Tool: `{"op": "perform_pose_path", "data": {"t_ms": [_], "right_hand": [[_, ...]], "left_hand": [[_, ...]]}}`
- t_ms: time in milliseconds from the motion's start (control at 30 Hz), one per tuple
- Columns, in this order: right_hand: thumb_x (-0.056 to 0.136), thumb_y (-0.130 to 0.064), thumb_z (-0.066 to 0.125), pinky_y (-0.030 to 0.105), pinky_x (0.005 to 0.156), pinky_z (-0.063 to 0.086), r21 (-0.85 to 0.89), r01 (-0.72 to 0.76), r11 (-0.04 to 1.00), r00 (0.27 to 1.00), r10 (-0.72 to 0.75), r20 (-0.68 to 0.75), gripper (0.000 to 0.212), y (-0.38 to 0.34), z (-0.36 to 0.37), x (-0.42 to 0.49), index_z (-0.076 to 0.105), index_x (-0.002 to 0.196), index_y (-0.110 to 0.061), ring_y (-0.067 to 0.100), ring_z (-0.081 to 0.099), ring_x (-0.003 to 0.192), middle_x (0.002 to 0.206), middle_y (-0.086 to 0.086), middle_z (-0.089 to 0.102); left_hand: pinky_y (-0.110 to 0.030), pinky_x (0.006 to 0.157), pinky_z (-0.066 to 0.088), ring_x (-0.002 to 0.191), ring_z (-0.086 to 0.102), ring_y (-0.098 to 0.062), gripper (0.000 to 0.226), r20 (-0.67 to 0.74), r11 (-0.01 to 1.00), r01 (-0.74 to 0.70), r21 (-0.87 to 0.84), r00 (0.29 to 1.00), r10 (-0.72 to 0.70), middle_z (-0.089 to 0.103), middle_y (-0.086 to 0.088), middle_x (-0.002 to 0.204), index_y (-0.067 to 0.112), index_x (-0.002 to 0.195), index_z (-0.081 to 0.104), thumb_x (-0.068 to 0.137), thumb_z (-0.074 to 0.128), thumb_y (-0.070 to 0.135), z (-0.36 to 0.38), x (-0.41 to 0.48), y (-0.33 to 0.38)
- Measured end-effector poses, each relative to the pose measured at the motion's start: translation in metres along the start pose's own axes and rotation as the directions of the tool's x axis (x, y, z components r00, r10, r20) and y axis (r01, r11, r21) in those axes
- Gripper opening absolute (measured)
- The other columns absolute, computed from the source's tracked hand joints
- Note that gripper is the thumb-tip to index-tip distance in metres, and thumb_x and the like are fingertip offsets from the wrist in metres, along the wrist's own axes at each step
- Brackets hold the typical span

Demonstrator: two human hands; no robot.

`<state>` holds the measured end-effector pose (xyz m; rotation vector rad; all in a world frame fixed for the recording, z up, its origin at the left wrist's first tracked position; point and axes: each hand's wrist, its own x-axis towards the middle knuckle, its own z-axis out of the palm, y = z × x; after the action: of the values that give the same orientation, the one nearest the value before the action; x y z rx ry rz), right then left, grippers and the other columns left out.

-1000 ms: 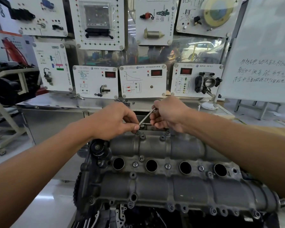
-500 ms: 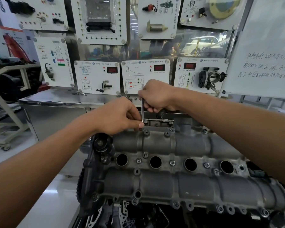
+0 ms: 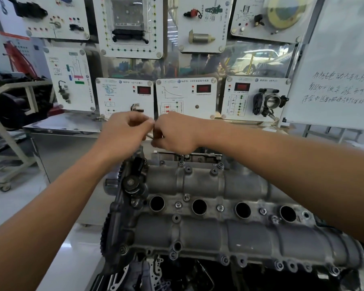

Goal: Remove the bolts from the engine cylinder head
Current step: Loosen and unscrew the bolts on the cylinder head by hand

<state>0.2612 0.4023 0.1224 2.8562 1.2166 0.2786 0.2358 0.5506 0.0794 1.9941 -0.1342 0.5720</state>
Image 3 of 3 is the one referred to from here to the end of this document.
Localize person's left forearm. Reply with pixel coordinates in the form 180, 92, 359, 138
0, 139, 134, 291

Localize clear cased control module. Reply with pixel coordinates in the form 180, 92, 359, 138
109, 0, 149, 44

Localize person's left hand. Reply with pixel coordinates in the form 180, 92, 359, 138
98, 111, 155, 163

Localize white panel curve graph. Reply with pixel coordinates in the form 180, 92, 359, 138
155, 77, 218, 120

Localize engine on beige stand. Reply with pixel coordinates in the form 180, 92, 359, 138
0, 80, 54, 192

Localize white panel control module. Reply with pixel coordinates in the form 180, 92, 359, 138
92, 0, 164, 59

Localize person's right forearm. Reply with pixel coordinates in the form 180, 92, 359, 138
197, 118, 364, 249

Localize black engine on trolley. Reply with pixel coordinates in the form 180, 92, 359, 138
0, 72, 54, 131

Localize grey metal engine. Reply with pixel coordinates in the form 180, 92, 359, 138
100, 148, 364, 278

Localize white sensor training panel board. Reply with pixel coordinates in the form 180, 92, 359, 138
23, 0, 322, 228

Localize person's right hand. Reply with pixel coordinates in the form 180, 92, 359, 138
151, 111, 202, 155

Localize yellow blue disc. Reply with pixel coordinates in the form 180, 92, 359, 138
267, 0, 309, 29

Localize large whiteboard on stand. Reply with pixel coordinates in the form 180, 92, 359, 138
279, 0, 364, 146

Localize white panel throttle body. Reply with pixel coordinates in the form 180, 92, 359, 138
220, 75, 292, 122

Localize white panel brass filter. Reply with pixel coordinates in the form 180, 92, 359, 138
177, 0, 233, 53

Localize black accelerator pedal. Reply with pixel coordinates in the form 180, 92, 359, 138
3, 0, 49, 19

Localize white panel green red labels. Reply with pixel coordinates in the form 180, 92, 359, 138
43, 46, 96, 112

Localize red hoist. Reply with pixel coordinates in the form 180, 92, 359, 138
3, 40, 38, 78

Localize black throttle body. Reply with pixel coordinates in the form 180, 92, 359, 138
252, 88, 289, 118

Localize white panel yellow disc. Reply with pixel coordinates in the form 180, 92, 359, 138
230, 0, 319, 43

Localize white panel black lever sensor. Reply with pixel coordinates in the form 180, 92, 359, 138
95, 77, 154, 120

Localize grey wall cabinet orange strip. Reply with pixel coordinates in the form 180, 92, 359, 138
0, 30, 49, 78

